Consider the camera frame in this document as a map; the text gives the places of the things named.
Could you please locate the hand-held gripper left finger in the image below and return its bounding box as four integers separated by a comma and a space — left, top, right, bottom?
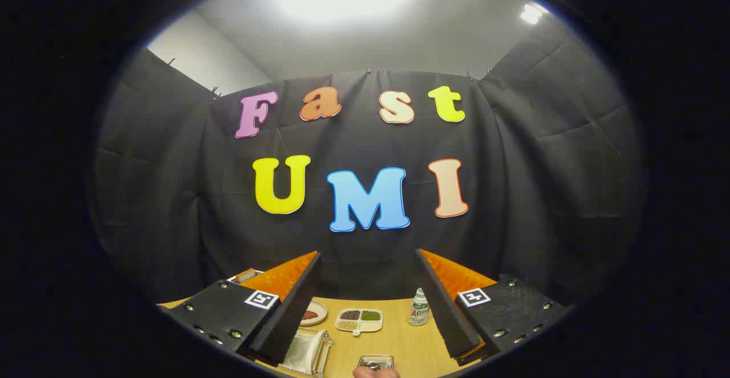
163, 251, 323, 367

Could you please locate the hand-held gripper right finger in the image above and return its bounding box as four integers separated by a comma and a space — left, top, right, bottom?
415, 248, 572, 367

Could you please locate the white wire dish rack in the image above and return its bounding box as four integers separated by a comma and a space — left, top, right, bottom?
278, 327, 333, 376

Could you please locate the metal wire basket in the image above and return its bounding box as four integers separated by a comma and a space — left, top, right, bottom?
358, 355, 395, 371

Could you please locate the beige plate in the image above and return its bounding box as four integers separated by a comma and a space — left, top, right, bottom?
301, 300, 329, 326

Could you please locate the white divided dish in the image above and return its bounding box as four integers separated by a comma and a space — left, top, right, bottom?
335, 308, 383, 337

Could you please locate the white drink bottle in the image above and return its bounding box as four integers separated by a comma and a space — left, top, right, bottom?
408, 288, 429, 326

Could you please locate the white drainer tray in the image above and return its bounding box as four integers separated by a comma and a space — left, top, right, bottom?
285, 332, 321, 373

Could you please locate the white toaster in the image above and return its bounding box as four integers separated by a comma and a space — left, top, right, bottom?
227, 269, 265, 285

